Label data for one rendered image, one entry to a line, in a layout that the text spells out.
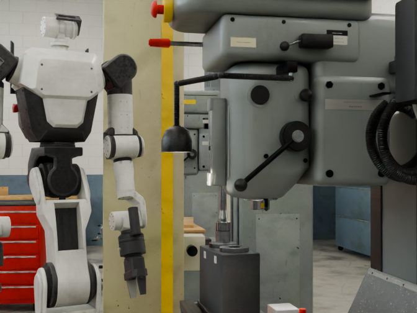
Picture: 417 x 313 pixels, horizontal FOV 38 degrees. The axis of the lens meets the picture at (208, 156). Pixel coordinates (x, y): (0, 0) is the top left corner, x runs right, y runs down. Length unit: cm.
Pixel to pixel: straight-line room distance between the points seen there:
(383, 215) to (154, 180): 170
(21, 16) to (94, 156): 260
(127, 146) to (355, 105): 93
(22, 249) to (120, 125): 394
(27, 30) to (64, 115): 870
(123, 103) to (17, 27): 863
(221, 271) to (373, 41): 78
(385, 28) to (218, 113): 45
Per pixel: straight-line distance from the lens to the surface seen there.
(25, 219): 594
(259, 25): 140
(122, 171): 212
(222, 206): 193
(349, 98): 145
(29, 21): 1073
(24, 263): 600
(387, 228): 170
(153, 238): 320
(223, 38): 138
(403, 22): 130
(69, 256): 198
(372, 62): 150
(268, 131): 140
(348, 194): 949
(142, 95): 319
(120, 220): 208
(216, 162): 145
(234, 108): 141
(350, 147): 145
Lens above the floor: 139
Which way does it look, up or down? 1 degrees up
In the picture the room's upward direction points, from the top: straight up
